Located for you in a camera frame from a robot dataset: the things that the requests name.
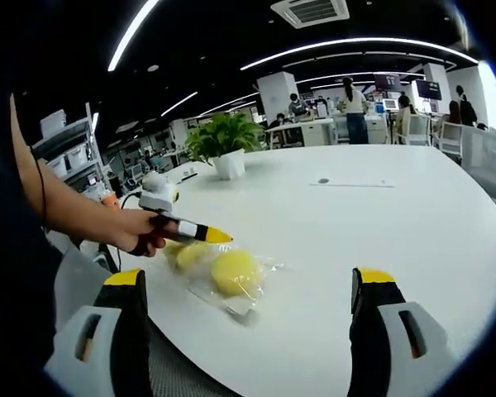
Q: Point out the metal storage shelf rack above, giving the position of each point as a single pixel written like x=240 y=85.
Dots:
x=95 y=136

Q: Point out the orange cup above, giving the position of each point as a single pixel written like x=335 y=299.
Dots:
x=109 y=201

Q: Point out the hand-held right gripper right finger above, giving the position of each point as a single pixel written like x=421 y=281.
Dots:
x=390 y=331

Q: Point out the hanging dark sign screen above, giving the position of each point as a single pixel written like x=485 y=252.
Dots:
x=387 y=82

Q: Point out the person's dark shirt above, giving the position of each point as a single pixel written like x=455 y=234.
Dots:
x=16 y=269

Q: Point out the yellow round silicone block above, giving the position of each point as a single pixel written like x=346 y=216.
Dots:
x=235 y=273

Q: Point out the hanging dark monitor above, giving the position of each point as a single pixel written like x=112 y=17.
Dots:
x=429 y=89

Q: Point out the long curved ceiling light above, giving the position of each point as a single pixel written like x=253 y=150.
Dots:
x=355 y=41

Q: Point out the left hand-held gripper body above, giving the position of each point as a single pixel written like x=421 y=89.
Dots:
x=159 y=192

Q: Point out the straight ceiling light strip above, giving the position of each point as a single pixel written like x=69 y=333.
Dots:
x=132 y=36

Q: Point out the short ceiling light strip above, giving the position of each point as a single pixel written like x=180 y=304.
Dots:
x=231 y=102
x=179 y=103

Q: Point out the white office chair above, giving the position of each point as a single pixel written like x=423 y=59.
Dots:
x=419 y=128
x=450 y=134

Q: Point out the small bright monitor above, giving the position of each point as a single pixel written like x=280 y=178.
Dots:
x=390 y=104

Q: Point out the yellow rectangular silicone block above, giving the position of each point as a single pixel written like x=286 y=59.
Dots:
x=188 y=256

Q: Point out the green plant in white pot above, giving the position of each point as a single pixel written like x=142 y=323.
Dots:
x=229 y=165

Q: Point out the person's left hand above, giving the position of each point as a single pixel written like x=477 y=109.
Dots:
x=128 y=229

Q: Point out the stack of white boxes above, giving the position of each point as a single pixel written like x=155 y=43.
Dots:
x=53 y=123

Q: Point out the ceiling air conditioner vent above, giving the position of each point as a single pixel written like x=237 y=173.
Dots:
x=310 y=12

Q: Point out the white storage bin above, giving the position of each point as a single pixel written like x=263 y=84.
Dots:
x=58 y=167
x=76 y=157

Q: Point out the white office desk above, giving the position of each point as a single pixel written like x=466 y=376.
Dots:
x=314 y=132

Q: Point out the large grey office chair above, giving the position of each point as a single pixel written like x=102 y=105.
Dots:
x=483 y=161

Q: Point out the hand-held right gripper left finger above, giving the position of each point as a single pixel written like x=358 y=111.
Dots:
x=103 y=331

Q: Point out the grey mesh office chair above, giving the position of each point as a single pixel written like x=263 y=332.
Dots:
x=78 y=281

